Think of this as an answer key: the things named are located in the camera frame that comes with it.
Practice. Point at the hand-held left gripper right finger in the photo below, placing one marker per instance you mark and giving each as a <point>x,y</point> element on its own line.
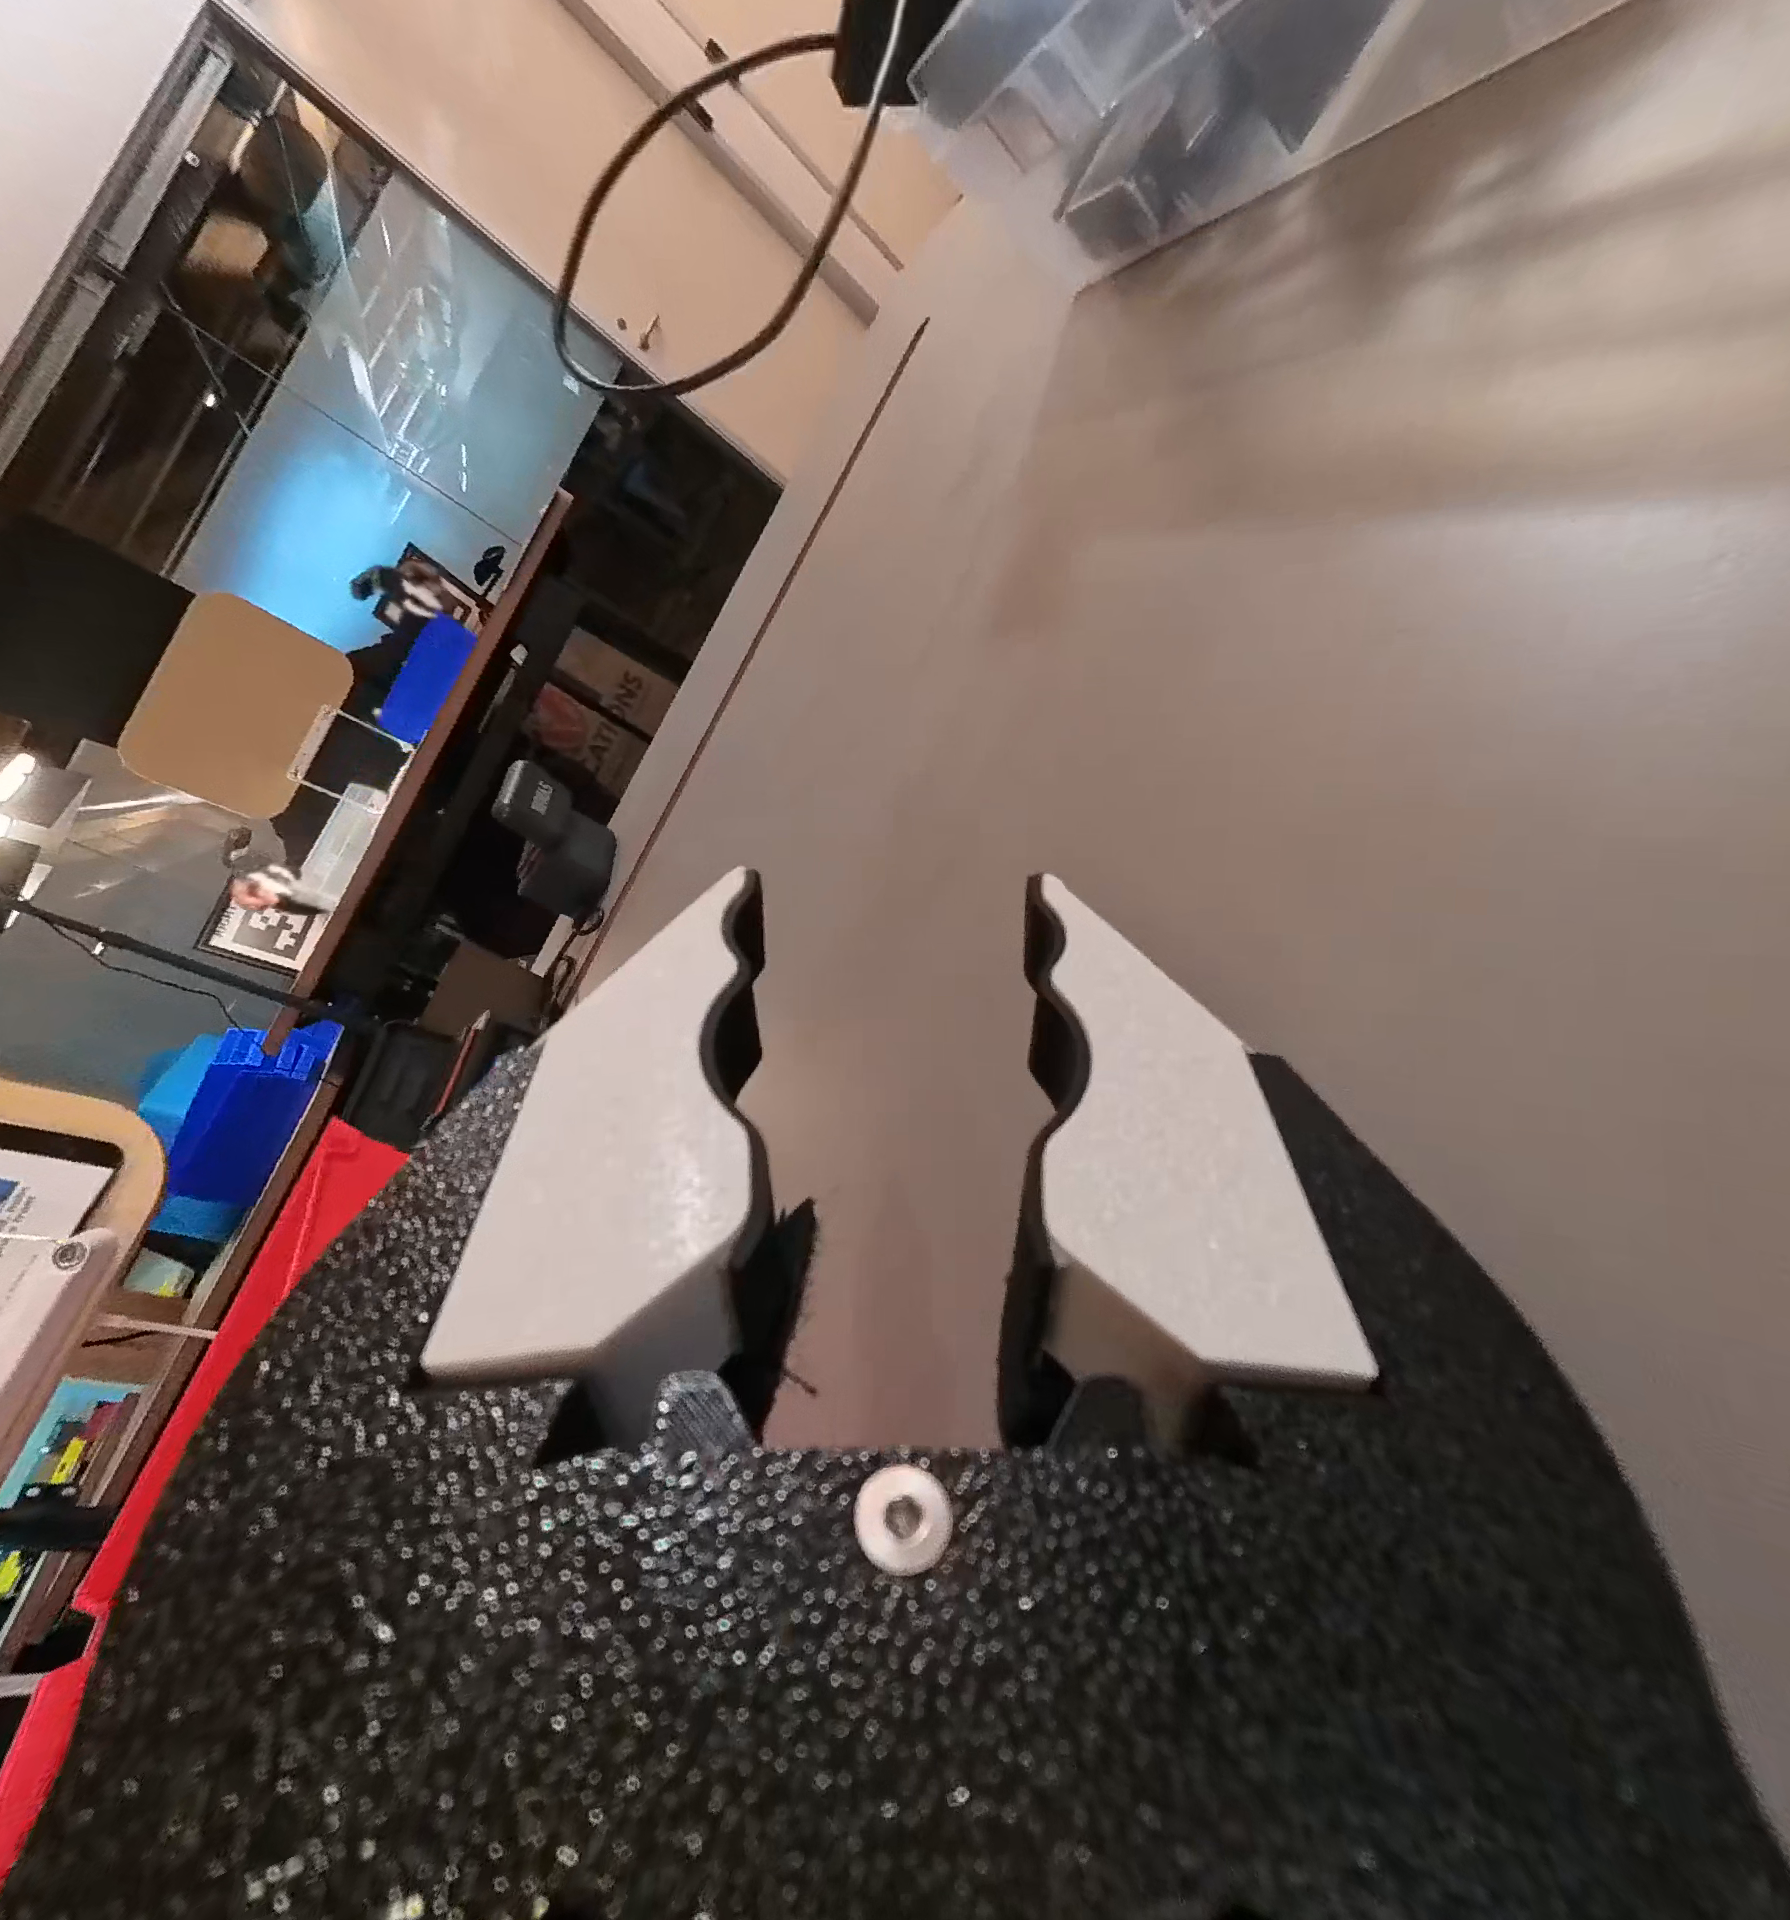
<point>1195,1200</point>

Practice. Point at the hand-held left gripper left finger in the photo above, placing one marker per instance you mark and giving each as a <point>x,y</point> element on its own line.
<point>610,1171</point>

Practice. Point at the red mat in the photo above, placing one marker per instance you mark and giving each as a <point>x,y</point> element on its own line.
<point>325,1193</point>

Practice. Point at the large blue plastic bin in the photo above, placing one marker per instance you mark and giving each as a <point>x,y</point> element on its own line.
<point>235,1125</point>

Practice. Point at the black white marker tag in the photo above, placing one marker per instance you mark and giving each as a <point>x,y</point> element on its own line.
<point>259,933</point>

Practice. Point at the printed cardboard box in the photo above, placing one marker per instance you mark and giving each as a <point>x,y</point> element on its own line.
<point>610,705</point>

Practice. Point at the brown wooden desk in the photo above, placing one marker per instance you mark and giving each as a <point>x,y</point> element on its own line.
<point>453,705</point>

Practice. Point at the small blue plastic bin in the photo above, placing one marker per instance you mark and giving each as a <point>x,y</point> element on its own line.
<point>431,674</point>

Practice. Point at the tan rounded panel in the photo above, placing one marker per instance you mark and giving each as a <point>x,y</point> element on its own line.
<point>235,705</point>

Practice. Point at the black monitor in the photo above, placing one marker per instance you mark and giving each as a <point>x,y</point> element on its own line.
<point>55,631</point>

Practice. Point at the clear plastic container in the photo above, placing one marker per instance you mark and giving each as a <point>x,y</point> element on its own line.
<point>1135,165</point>

